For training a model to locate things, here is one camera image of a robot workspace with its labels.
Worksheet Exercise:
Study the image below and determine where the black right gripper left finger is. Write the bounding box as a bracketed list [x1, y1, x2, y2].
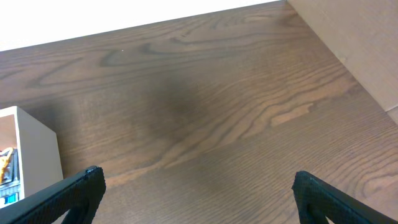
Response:
[1, 166, 106, 224]

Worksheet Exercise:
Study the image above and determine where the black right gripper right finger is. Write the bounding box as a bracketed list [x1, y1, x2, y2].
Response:
[292, 170, 397, 224]

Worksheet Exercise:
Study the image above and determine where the red grey toy truck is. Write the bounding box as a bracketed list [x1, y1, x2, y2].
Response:
[0, 147, 21, 208]

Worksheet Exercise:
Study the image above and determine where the white cardboard box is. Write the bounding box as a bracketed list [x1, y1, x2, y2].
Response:
[1, 106, 63, 201]

